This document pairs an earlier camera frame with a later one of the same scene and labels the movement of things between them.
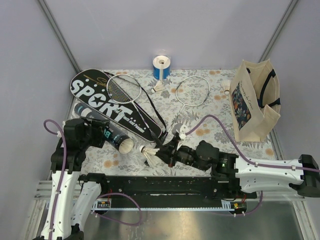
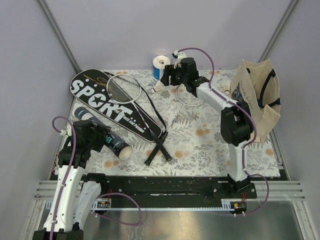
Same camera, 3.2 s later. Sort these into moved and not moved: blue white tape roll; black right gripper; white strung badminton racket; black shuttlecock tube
Moved: black right gripper; black shuttlecock tube
Not moved: white strung badminton racket; blue white tape roll
